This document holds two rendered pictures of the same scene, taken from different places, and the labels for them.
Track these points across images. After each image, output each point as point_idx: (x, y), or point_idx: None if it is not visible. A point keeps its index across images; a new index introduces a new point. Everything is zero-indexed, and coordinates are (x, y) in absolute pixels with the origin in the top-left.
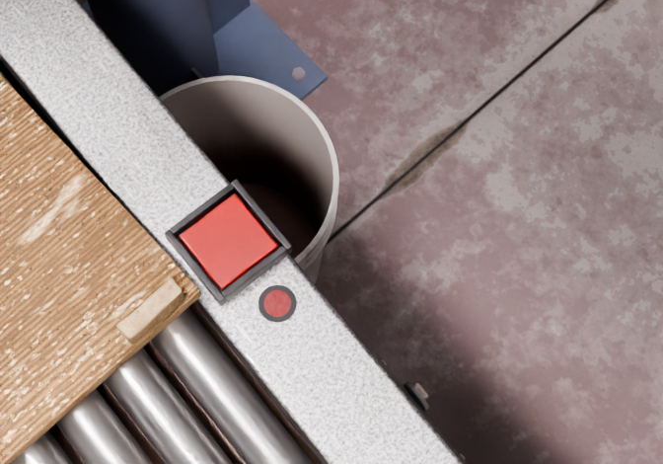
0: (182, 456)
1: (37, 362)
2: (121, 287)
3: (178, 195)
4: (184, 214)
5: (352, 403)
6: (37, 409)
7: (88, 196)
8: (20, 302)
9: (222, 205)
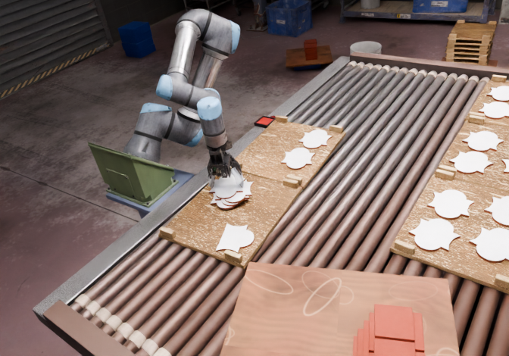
0: (302, 117)
1: (296, 128)
2: (279, 125)
3: (259, 129)
4: (262, 128)
5: (285, 107)
6: (304, 126)
7: (264, 132)
8: (287, 132)
9: (259, 123)
